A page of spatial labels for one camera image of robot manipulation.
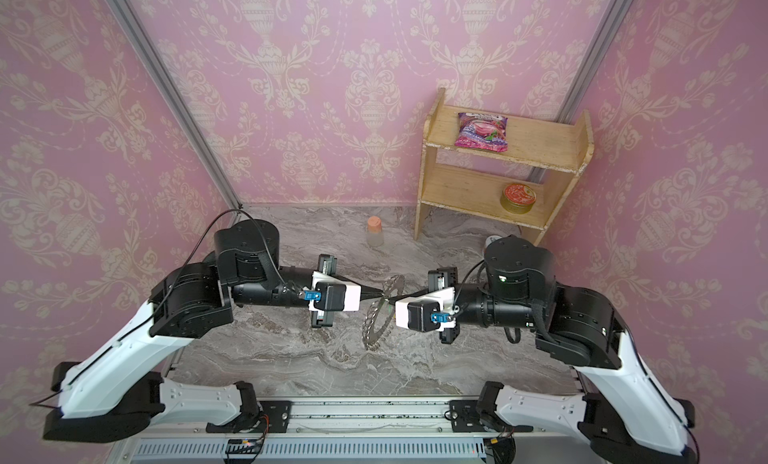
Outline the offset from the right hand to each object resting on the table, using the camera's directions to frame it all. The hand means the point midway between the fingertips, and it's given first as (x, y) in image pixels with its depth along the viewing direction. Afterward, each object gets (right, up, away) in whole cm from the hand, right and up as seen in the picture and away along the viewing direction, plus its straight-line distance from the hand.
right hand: (396, 288), depth 47 cm
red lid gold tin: (+37, +19, +42) cm, 59 cm away
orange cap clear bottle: (-6, +8, +58) cm, 59 cm away
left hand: (-3, 0, -2) cm, 3 cm away
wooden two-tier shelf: (+43, +33, +63) cm, 83 cm away
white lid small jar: (+34, +7, +56) cm, 65 cm away
